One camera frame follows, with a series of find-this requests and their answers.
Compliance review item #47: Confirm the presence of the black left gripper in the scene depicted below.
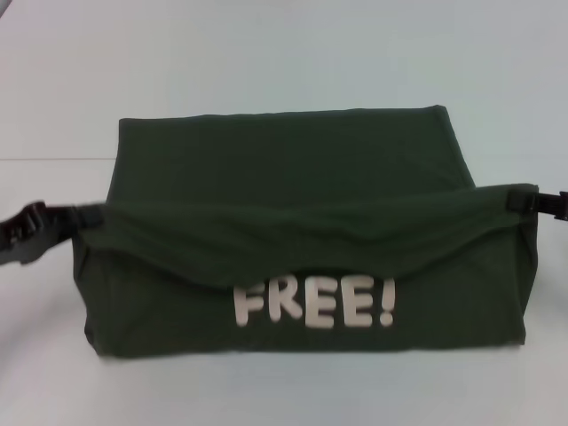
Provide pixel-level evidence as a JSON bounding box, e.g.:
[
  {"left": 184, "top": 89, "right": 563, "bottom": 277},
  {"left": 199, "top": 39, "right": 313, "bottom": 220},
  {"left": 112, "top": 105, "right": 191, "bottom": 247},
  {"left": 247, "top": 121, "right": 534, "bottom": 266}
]
[{"left": 0, "top": 201, "right": 107, "bottom": 267}]

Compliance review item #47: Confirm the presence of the dark green t-shirt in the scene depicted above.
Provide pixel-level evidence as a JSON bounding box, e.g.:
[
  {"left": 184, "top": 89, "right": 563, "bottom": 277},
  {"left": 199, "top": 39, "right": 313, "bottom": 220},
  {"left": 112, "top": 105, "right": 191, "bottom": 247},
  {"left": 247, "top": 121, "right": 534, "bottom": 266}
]
[{"left": 74, "top": 104, "right": 541, "bottom": 356}]

